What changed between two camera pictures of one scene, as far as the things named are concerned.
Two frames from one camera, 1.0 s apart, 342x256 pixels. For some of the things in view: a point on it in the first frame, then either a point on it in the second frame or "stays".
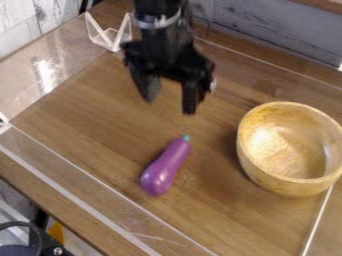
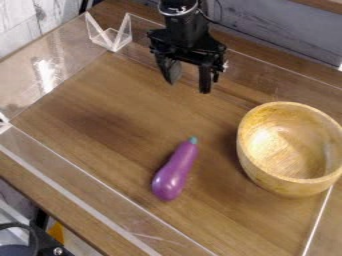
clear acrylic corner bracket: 109,38 stays
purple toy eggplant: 159,173 → 169,178
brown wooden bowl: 288,145 stays
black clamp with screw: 51,246 stays
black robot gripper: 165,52 → 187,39
